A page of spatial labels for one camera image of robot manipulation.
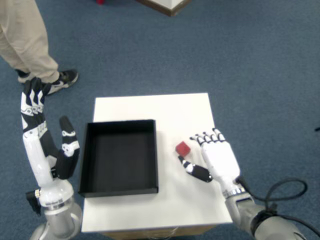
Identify red cube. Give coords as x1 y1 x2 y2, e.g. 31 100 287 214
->
174 141 192 159

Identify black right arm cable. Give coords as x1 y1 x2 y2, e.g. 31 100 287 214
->
234 176 320 237

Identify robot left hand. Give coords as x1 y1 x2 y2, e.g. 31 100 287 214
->
20 76 81 210

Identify black left wrist connector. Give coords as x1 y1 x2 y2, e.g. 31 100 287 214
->
25 189 42 216

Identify black open box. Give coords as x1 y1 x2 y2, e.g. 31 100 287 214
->
78 119 160 198

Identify beige trousers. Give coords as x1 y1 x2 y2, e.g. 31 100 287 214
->
0 0 60 84

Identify white square table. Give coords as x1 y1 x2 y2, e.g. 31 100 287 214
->
81 92 232 236

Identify black white sneaker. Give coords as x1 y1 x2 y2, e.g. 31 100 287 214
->
15 69 32 84
44 69 79 96

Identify white wood-edged furniture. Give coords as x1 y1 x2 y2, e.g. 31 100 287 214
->
136 0 192 17

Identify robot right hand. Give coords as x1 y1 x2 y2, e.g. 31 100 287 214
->
176 127 247 198

